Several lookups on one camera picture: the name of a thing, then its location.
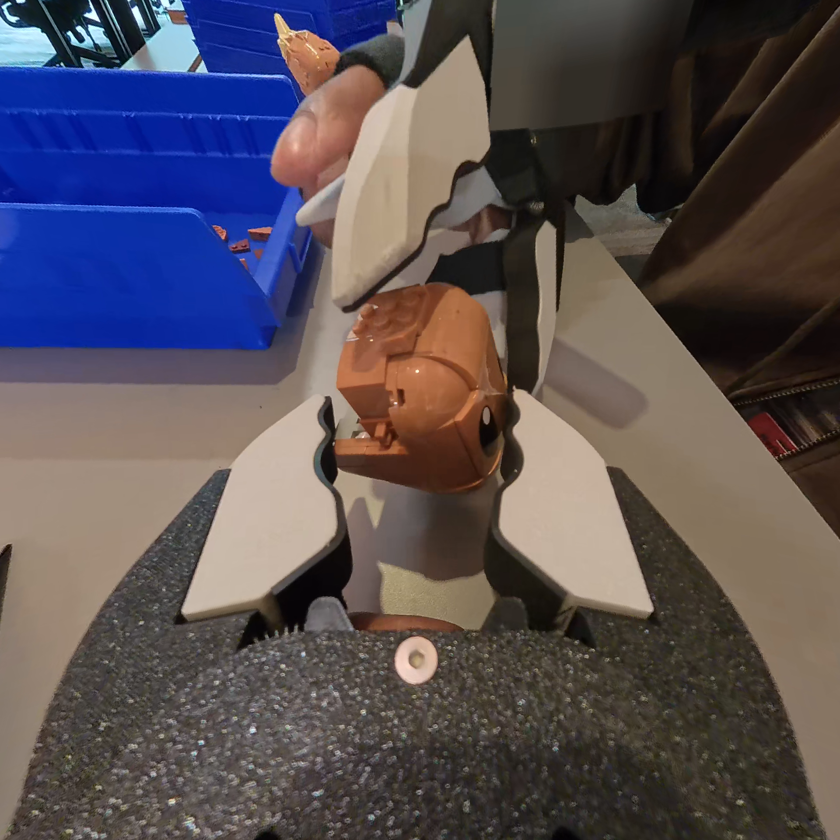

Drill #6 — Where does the stack of blue bins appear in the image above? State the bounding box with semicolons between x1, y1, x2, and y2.
182;0;404;75

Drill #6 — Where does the brown lego head model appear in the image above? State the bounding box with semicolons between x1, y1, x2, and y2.
335;283;510;493

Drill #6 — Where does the blue plastic parts bin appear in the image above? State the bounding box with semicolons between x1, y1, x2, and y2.
0;202;315;350

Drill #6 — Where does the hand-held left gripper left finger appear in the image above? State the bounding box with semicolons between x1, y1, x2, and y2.
180;395;350;634

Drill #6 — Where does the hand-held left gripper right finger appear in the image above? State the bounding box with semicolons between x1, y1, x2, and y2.
487;388;655;632

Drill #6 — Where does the person's brown jacket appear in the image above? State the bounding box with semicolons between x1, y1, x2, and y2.
637;0;840;519

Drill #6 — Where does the tan lego creature model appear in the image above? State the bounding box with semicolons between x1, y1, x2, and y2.
273;13;342;98

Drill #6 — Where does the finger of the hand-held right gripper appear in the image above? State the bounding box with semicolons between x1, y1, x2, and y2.
331;36;493;311
504;218;560;399

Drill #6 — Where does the person's right forearm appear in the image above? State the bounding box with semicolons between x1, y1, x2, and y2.
564;108;723;214

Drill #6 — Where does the person's right hand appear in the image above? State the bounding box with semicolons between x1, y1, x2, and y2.
271;66;395;250

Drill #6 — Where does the black office chair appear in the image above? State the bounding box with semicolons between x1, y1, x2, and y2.
0;0;165;67

